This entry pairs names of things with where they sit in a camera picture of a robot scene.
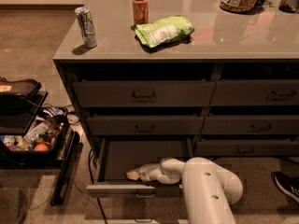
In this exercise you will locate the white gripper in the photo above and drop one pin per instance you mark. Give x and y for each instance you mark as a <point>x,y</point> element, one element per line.
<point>147,174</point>

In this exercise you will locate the drawer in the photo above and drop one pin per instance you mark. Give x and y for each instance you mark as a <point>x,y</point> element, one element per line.
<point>143,93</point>
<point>145,125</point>
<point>247,148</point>
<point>118,157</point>
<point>252,124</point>
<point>256,92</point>

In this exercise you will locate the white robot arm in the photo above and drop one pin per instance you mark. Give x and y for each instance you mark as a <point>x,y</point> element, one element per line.
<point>208,188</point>

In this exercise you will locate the dark grey drawer cabinet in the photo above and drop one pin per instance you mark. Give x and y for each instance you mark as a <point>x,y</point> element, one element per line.
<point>261,45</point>

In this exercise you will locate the black floor bar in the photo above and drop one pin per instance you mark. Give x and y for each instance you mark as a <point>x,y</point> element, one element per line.
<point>63,179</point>

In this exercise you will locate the black bin with items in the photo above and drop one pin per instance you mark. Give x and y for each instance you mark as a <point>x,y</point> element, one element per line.
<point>48,126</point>

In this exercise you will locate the orange fruit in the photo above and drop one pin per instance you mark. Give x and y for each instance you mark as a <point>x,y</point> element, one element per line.
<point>41,147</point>

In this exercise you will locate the black case lid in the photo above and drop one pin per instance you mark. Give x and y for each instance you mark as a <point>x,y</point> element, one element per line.
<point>25,89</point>

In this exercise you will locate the green chip bag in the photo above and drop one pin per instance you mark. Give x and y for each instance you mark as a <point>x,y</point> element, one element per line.
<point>163,31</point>

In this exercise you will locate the silver tall can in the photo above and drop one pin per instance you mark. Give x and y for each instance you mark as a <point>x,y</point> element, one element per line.
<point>85,22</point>

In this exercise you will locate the black sneaker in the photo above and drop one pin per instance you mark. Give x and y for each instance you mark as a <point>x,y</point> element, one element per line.
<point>288,185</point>

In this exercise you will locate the orange soda can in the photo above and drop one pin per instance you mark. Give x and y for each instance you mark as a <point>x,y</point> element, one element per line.
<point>140,11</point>

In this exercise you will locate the dark glass object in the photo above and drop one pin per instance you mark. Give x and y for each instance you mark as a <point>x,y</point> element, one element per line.
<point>290,6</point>

